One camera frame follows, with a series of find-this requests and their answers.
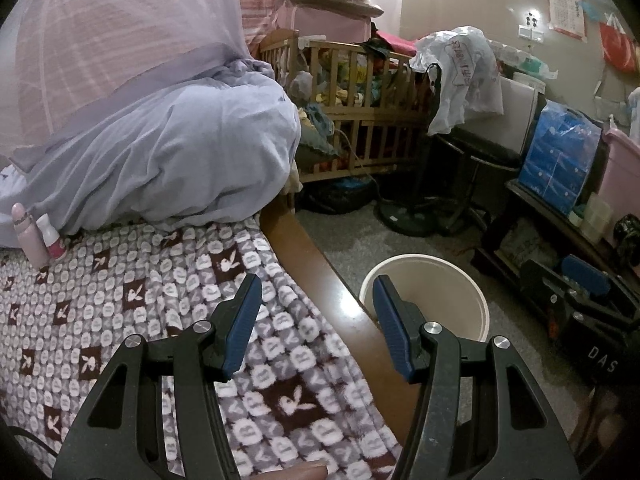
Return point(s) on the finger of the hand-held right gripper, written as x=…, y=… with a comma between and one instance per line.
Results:
x=585, y=272
x=540, y=285

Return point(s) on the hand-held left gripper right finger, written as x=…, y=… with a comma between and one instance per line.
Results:
x=395, y=330

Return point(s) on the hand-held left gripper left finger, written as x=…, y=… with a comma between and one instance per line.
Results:
x=245, y=330

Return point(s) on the white bucket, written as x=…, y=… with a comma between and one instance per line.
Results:
x=440, y=280

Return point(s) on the person's left hand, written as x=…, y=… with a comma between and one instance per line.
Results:
x=312, y=472

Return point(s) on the translucent plastic container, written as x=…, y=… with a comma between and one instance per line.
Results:
x=595, y=215

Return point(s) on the dark wooden low cabinet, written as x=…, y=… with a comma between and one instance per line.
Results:
x=530, y=195

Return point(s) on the pink plastic bin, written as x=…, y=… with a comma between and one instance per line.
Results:
x=625, y=180

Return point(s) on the grey brown printed blanket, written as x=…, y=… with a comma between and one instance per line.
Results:
x=150, y=285

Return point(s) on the black fan base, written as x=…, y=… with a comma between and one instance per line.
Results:
x=405, y=220

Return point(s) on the blue plastic package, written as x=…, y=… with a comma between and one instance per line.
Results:
x=560, y=160

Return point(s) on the black chair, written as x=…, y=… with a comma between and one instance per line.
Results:
x=485, y=150

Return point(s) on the blue-grey quilt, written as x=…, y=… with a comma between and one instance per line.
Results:
x=175, y=160

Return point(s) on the white bottle with pink label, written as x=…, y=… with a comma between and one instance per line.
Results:
x=52, y=242

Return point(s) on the wooden crib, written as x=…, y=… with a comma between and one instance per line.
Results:
x=370, y=112

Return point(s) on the white printed plastic bag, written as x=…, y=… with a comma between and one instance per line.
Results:
x=465, y=70

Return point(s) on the red hanging bag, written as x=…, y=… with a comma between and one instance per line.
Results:
x=617, y=45

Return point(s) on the pink storage box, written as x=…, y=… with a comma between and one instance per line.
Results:
x=325, y=22

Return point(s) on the lilac mosquito net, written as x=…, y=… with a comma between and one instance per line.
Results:
x=100, y=35

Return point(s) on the wooden bed frame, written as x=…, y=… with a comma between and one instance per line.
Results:
x=320, y=280

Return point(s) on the white wall socket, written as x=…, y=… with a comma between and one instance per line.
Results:
x=531, y=34

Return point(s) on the wall calendar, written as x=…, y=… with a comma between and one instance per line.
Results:
x=567, y=10

